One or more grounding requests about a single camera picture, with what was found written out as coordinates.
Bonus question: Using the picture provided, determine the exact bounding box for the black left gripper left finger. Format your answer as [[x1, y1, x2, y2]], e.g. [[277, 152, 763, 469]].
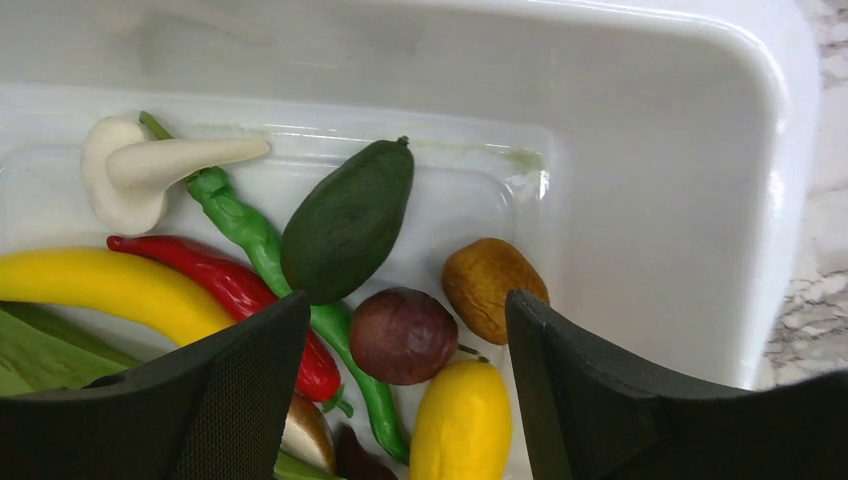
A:
[[1, 293, 310, 479]]

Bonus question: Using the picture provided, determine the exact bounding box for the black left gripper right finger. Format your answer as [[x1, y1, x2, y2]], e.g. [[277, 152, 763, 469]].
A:
[[505, 290, 847, 479]]

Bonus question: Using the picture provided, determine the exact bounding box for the brown kiwi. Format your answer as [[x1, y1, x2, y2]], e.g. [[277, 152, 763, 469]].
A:
[[441, 237, 550, 345]]

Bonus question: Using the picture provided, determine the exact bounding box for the purple passion fruit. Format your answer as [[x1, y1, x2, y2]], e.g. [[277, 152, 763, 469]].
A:
[[349, 287, 458, 386]]

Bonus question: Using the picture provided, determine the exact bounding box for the dark green avocado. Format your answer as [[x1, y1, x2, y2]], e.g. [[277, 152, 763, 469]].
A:
[[281, 136, 415, 305]]

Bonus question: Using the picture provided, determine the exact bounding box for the red chili pepper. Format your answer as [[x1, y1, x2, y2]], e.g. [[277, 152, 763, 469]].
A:
[[106, 235, 343, 406]]

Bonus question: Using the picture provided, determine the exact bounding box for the yellow mango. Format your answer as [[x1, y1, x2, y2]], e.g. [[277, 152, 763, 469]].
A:
[[409, 360, 512, 480]]

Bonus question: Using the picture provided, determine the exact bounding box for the dark purple eggplant toy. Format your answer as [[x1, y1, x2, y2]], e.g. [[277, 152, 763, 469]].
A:
[[335, 425, 397, 480]]

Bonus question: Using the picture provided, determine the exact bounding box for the yellow banana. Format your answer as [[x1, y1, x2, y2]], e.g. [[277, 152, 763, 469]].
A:
[[1, 247, 234, 347]]

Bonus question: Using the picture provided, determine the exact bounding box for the green leaf vegetable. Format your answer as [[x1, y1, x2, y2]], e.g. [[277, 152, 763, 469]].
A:
[[1, 302, 141, 396]]

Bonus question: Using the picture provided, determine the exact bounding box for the white mushroom toy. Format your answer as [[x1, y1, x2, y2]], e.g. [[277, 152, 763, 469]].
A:
[[80, 116, 270, 235]]

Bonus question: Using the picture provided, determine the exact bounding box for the white plastic bin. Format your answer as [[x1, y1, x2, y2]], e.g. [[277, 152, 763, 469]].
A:
[[1, 1, 819, 479]]

